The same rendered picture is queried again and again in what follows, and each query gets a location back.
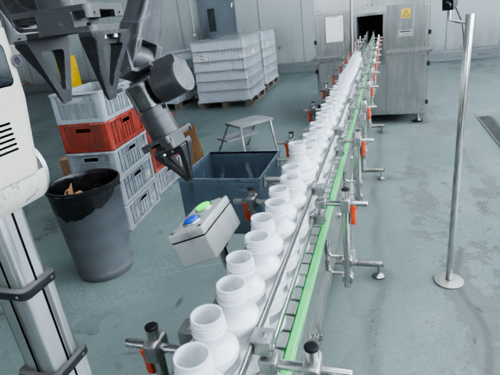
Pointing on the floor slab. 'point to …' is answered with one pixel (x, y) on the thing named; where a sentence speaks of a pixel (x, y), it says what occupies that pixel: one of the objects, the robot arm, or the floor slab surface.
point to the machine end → (390, 39)
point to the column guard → (74, 73)
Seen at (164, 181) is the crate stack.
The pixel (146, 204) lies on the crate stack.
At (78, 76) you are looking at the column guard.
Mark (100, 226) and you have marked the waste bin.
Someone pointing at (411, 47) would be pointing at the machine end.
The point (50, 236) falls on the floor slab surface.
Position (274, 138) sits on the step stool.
